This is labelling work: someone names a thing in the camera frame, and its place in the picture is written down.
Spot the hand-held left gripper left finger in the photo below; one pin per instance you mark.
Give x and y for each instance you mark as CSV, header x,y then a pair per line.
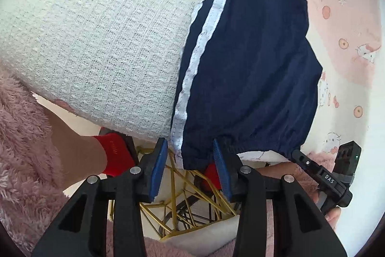
x,y
158,168

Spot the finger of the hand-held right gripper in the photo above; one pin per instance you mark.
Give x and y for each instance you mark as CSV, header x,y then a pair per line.
x,y
305,162

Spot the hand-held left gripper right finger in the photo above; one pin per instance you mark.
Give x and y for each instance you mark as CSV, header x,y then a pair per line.
x,y
222,174

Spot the navy shorts with white stripes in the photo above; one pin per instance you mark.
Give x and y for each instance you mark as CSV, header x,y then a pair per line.
x,y
255,70

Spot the person's right hand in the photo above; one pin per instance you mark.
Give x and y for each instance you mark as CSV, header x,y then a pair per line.
x,y
331,218

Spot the red sock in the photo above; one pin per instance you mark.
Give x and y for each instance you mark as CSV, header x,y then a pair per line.
x,y
115,154
210,175

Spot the pink fuzzy robe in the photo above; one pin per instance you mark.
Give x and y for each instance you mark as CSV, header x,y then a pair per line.
x,y
21,154

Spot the pink cat printed blanket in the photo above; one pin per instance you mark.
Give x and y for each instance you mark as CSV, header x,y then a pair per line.
x,y
90,34

